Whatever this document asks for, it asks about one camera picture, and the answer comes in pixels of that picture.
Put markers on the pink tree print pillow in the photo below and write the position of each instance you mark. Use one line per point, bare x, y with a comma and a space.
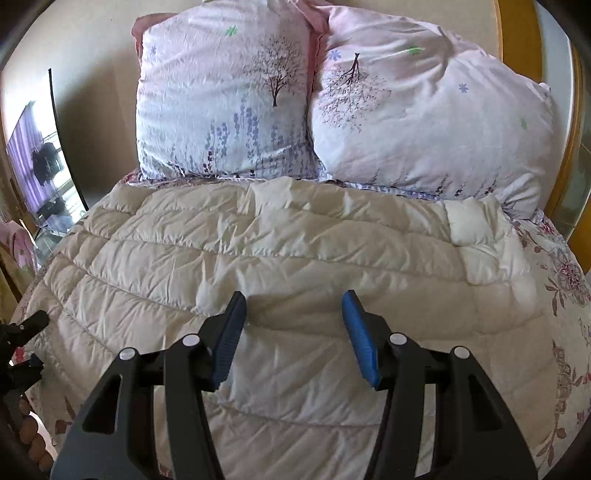
438, 129
207, 92

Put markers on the cream quilted down coat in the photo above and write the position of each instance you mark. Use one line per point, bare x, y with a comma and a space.
277, 258

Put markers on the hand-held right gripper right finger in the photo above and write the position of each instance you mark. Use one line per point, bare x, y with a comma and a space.
360, 341

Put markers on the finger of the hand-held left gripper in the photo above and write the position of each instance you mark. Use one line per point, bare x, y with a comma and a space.
25, 369
34, 323

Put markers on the pink floral cloth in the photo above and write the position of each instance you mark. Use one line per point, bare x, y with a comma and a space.
23, 249

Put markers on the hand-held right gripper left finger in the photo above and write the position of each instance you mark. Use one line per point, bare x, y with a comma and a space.
226, 346

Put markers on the floral bed sheet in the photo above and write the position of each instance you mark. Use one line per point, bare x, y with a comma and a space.
568, 323

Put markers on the wooden headboard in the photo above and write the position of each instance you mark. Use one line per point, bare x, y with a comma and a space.
572, 138

